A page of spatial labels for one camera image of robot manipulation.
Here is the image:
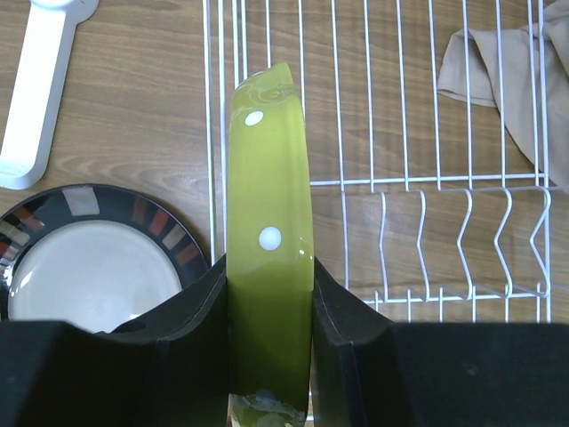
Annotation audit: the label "black rimmed striped plate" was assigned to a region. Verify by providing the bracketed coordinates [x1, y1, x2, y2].
[1, 184, 209, 333]

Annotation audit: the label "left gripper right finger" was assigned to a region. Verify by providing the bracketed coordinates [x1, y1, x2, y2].
[311, 263, 568, 426]

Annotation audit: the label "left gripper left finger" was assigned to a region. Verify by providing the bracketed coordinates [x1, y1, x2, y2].
[1, 260, 229, 426]

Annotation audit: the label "beige t-shirt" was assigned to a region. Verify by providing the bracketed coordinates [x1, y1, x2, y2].
[437, 1, 568, 187]

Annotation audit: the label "white wire dish rack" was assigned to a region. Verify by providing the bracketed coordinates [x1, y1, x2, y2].
[200, 1, 568, 322]

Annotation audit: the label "green polka dot plate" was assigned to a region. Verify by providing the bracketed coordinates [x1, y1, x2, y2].
[226, 62, 315, 426]

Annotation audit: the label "white clothes rack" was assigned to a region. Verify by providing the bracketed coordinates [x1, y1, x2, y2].
[1, 0, 100, 190]

